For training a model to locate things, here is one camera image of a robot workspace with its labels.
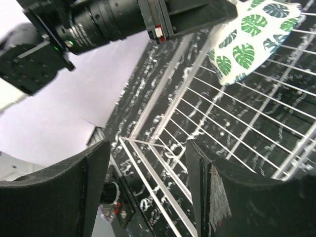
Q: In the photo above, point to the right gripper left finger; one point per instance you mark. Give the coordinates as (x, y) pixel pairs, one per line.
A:
(94, 162)

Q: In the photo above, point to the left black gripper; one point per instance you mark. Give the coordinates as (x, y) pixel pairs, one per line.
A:
(79, 26)

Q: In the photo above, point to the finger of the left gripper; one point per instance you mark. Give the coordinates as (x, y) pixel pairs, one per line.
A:
(188, 16)

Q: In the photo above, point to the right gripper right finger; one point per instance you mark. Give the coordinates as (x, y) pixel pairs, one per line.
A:
(208, 193)

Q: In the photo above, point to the green spotted white bowl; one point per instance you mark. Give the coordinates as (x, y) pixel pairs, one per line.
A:
(240, 46)

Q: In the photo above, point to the white wire dish rack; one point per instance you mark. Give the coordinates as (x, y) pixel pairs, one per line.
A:
(266, 122)

